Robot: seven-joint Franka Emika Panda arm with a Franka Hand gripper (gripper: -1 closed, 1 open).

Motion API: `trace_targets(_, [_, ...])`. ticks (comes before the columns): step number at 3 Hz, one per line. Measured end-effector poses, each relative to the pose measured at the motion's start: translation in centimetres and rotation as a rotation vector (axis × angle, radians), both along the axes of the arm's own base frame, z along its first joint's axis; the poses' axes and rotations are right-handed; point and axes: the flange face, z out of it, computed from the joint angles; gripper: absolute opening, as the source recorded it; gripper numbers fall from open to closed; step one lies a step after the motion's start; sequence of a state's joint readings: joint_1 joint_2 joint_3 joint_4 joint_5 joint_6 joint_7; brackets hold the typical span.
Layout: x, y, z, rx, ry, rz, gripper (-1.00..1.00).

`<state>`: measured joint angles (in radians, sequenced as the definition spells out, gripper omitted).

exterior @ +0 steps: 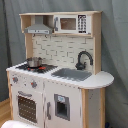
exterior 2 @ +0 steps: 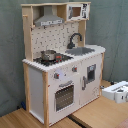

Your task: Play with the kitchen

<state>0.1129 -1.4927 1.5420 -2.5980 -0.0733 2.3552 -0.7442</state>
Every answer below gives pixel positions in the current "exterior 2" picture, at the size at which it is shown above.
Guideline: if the white oven door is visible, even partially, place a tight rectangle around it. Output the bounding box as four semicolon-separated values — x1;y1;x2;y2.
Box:
48;73;80;125

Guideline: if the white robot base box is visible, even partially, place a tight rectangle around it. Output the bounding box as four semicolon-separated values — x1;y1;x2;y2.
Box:
102;81;128;103

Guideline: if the wooden toy kitchen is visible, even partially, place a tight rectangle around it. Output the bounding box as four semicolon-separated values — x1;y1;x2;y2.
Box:
22;2;105;128

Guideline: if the black toy stovetop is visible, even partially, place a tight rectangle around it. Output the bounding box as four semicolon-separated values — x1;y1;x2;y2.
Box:
33;53;74;67

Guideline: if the red right stove knob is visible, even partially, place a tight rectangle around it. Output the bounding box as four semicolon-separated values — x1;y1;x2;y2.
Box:
71;66;78;73

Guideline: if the red stove knob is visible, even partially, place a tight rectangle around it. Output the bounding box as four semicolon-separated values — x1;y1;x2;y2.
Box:
54;73;60;79
71;66;78;73

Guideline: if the red left stove knob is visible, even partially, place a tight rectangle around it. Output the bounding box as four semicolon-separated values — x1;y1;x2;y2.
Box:
54;73;60;79

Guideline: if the grey toy sink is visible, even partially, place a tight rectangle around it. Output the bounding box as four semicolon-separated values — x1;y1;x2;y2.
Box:
66;47;94;56

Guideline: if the black toy faucet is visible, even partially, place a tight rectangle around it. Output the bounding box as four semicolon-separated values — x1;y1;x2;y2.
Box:
67;32;83;50

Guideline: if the silver toy pot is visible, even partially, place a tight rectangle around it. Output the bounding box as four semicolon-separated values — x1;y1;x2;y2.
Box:
41;50;56;61

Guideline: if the white cabinet door with dispenser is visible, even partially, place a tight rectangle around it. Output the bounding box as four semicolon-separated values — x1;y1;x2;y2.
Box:
80;55;102;105

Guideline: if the grey range hood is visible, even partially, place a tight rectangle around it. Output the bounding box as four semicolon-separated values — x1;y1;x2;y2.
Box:
34;6;64;27

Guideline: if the toy microwave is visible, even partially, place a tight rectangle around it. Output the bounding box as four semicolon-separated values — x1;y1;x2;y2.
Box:
67;3;89;20

